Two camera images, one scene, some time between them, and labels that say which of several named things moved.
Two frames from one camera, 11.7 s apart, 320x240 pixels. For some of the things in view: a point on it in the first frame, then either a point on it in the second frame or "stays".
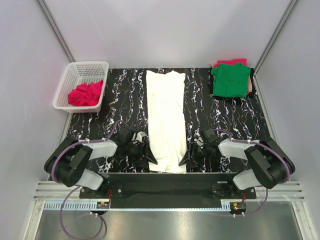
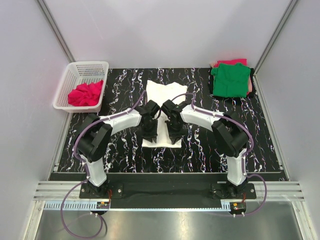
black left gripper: x=143 y=153 → x=149 y=132
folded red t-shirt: x=243 y=61 stays
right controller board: x=238 y=206 stays
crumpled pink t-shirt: x=86 y=95 stays
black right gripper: x=193 y=153 → x=175 y=132
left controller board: x=104 y=205 stays
